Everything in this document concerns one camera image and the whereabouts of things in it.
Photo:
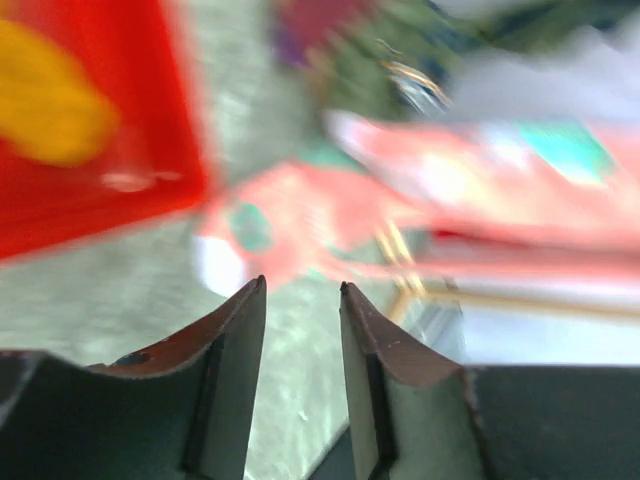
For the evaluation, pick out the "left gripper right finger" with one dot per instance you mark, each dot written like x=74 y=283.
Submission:
x=406 y=403

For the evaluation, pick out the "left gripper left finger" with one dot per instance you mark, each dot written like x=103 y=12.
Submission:
x=228 y=344

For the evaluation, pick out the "pink patterned sock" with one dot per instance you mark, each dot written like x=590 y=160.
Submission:
x=291 y=220
x=547 y=209

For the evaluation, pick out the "mustard yellow sock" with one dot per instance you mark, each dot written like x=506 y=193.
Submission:
x=51 y=112

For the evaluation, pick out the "red plastic bin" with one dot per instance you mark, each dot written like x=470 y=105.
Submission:
x=137 y=53

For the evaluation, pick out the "olive green sock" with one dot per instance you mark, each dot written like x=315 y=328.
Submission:
x=386 y=68

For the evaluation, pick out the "maroon hanging sock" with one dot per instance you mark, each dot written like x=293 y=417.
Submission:
x=299 y=25

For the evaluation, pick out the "wooden drying rack frame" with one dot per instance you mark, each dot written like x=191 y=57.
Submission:
x=410 y=288

